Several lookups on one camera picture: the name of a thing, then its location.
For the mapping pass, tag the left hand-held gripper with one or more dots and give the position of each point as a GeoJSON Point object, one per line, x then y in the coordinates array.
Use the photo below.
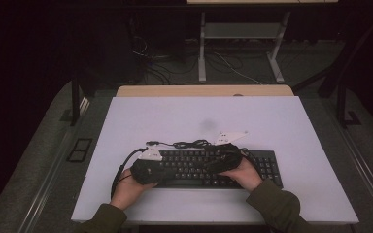
{"type": "Point", "coordinates": [147, 171]}

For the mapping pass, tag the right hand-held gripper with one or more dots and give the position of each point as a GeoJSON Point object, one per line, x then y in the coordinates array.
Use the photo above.
{"type": "Point", "coordinates": [226, 157]}

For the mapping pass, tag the white metal frame desk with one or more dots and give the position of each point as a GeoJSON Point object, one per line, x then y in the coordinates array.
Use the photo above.
{"type": "Point", "coordinates": [239, 30]}

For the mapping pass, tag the person's left hand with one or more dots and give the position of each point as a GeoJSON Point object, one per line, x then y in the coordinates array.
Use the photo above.
{"type": "Point", "coordinates": [128, 192]}

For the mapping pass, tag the metal floor rail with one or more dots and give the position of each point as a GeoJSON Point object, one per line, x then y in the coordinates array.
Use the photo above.
{"type": "Point", "coordinates": [45, 187]}
{"type": "Point", "coordinates": [369, 174]}

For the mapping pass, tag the light wooden table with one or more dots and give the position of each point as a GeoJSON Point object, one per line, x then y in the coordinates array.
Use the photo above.
{"type": "Point", "coordinates": [175, 91]}

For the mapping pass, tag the dark table grommet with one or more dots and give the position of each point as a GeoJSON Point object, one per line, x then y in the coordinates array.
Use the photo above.
{"type": "Point", "coordinates": [238, 95]}

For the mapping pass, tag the black metal stand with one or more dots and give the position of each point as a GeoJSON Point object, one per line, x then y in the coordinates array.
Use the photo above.
{"type": "Point", "coordinates": [341, 103]}
{"type": "Point", "coordinates": [75, 103]}

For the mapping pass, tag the black floor socket frame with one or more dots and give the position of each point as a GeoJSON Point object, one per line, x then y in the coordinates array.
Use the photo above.
{"type": "Point", "coordinates": [79, 149]}

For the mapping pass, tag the person's right hand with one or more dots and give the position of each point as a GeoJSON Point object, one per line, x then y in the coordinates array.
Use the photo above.
{"type": "Point", "coordinates": [244, 176]}

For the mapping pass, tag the black computer keyboard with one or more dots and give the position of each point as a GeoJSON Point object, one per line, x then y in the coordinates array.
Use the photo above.
{"type": "Point", "coordinates": [267, 168]}

